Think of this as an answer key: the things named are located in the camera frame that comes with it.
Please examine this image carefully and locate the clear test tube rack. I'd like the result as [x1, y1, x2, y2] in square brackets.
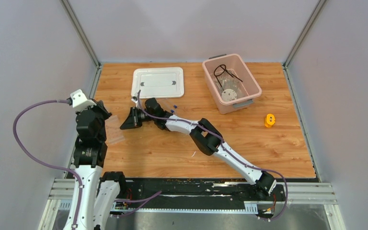
[105, 115, 125, 146]

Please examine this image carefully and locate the black metal tripod stand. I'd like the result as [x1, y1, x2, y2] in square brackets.
[213, 64, 243, 82]

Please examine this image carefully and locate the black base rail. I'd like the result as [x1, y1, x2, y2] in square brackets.
[118, 178, 286, 210]

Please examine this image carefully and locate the white plastic lid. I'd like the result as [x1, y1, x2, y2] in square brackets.
[131, 67, 184, 99]

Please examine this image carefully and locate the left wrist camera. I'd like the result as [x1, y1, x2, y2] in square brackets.
[70, 89, 97, 112]

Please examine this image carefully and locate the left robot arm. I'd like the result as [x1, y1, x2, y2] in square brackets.
[64, 100, 128, 230]

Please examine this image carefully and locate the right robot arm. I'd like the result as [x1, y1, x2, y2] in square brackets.
[120, 98, 276, 200]

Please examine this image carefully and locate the yellow plastic block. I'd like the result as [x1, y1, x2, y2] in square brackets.
[264, 114, 276, 128]

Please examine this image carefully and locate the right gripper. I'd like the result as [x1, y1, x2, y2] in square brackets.
[121, 107, 157, 129]

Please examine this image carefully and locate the pink plastic bin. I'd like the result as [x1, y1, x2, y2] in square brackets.
[202, 54, 262, 115]

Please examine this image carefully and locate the white clay triangle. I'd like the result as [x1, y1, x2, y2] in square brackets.
[216, 78, 228, 91]

